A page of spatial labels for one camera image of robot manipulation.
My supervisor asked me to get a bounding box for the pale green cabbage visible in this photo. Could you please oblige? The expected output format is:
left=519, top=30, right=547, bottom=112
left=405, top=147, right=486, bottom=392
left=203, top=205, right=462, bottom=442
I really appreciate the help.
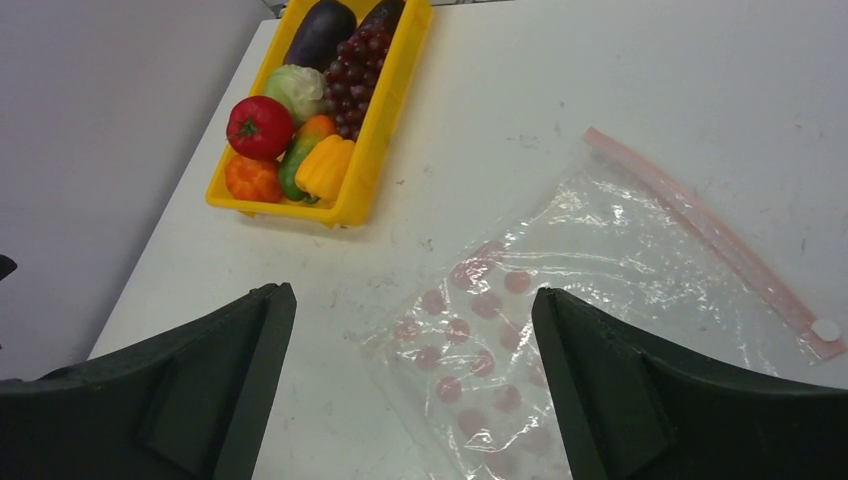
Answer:
left=262, top=64, right=327, bottom=127

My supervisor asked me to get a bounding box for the yellow bell pepper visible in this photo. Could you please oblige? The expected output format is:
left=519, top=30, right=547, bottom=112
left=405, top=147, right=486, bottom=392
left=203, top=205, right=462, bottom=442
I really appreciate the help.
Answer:
left=295, top=135, right=355, bottom=203

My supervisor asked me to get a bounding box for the red tomato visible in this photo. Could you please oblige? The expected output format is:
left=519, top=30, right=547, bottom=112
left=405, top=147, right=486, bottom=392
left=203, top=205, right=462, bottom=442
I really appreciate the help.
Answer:
left=226, top=95, right=295, bottom=161

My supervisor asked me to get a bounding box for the dark red grape bunch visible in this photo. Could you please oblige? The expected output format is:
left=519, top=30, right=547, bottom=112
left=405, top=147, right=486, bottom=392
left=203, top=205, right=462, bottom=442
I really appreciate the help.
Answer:
left=324, top=24, right=392, bottom=141

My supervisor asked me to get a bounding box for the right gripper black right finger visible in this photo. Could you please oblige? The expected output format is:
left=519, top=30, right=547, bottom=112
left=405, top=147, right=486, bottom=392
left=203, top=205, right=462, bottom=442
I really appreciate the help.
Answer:
left=532, top=288, right=847, bottom=479

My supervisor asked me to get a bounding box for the dark purple round eggplant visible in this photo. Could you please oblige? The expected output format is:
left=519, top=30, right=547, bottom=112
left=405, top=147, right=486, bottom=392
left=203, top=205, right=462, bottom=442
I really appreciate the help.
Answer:
left=283, top=0, right=357, bottom=72

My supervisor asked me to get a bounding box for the orange pumpkin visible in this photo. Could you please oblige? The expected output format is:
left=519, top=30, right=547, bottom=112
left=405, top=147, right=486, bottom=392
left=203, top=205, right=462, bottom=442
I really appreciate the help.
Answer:
left=224, top=155, right=284, bottom=203

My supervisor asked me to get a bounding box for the green orange mango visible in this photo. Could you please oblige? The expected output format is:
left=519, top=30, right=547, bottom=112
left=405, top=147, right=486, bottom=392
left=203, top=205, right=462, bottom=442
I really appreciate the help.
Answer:
left=278, top=115, right=336, bottom=203

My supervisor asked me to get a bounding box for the clear zip top bag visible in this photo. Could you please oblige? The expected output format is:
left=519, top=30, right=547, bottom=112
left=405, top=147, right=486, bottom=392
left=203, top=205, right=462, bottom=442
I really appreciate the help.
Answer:
left=363, top=129, right=847, bottom=479

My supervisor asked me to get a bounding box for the slim purple eggplant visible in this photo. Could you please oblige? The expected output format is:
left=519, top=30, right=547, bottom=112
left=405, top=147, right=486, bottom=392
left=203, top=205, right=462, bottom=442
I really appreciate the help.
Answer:
left=359, top=0, right=406, bottom=35

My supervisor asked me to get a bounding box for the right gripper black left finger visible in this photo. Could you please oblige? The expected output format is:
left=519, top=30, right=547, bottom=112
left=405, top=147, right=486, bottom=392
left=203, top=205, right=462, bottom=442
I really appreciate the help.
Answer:
left=1, top=284, right=297, bottom=479

